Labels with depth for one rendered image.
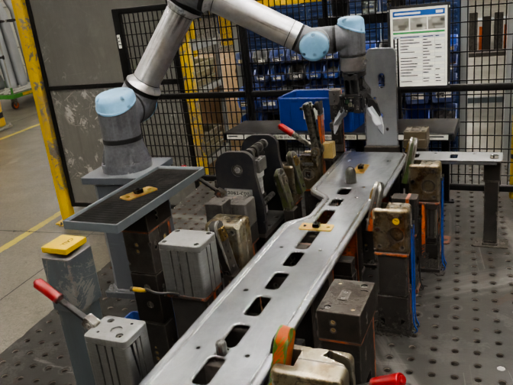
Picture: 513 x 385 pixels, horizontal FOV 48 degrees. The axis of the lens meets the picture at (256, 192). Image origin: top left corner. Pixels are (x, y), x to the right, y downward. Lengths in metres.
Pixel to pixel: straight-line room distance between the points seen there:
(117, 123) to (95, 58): 2.47
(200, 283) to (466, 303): 0.82
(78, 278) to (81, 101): 3.24
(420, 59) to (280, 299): 1.38
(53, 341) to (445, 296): 1.11
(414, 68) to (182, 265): 1.41
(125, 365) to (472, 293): 1.07
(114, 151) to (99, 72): 2.46
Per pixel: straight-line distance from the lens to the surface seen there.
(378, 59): 2.05
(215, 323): 1.10
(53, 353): 1.72
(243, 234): 1.32
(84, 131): 4.37
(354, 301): 1.07
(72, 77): 4.32
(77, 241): 1.15
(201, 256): 1.16
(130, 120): 1.73
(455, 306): 1.70
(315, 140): 1.86
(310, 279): 1.21
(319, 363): 0.87
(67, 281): 1.15
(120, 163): 1.74
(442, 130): 2.17
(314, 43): 1.57
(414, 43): 2.30
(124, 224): 1.19
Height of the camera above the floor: 1.57
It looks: 19 degrees down
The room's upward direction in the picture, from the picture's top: 6 degrees counter-clockwise
